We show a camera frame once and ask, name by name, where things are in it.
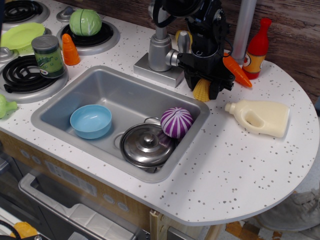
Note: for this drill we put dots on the light green toy vegetable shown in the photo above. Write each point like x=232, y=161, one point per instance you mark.
x=6, y=106

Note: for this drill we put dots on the green toy cabbage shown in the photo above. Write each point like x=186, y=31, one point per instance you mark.
x=85, y=22

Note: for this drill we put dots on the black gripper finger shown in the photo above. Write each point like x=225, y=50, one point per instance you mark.
x=192, y=79
x=215, y=88

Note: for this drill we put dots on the grey stove knob left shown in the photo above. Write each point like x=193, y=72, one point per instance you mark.
x=7, y=55

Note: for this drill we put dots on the silver toy faucet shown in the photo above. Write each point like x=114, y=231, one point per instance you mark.
x=158, y=64

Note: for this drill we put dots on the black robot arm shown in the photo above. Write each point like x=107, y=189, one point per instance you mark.
x=206, y=22

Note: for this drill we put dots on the yellow toy bottle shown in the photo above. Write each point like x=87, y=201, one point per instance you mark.
x=178, y=33

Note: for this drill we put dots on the back right stove burner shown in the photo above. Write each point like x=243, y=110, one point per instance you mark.
x=104, y=40

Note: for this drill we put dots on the orange carrot half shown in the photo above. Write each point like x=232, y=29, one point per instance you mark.
x=69, y=51

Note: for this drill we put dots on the orange toy carrot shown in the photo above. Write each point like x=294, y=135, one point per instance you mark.
x=236, y=70

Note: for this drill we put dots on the stove burner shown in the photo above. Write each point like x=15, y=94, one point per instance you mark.
x=22, y=11
x=104, y=40
x=22, y=82

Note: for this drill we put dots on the light green plate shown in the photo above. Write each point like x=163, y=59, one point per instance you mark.
x=21, y=36

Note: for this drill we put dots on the light blue bowl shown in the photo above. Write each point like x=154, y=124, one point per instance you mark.
x=91, y=121

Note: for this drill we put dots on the grey cloth on floor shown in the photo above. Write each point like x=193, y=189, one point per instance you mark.
x=298, y=212

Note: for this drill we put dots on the yellow toy corn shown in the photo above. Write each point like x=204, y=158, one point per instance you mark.
x=201, y=90

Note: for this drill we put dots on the cream toy detergent bottle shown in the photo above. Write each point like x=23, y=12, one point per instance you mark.
x=260, y=117

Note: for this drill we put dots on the grey vertical pole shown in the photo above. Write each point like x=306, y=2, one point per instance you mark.
x=243, y=28

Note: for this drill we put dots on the silver oven door handle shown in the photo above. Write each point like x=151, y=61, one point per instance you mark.
x=69, y=216

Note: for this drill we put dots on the green toy can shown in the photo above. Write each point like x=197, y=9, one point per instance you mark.
x=48, y=56

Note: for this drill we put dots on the grey sink basin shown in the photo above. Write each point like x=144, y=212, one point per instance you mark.
x=131, y=101

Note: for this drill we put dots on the steel pot with lid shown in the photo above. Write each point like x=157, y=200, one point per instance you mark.
x=146, y=146

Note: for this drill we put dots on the red toy ketchup bottle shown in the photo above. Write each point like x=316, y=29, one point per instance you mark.
x=257, y=50

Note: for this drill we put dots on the grey stove knob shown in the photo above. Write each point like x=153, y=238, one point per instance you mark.
x=7, y=55
x=65, y=15

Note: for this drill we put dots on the purple striped toy onion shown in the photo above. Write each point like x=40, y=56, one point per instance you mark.
x=176, y=122

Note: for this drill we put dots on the back left stove burner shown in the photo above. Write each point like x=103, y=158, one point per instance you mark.
x=22, y=11

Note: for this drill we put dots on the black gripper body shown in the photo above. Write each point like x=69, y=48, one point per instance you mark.
x=206, y=57

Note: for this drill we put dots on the front left stove burner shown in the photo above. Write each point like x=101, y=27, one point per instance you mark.
x=22, y=82

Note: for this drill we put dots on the yellow object on floor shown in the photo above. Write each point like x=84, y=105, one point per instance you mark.
x=25, y=230

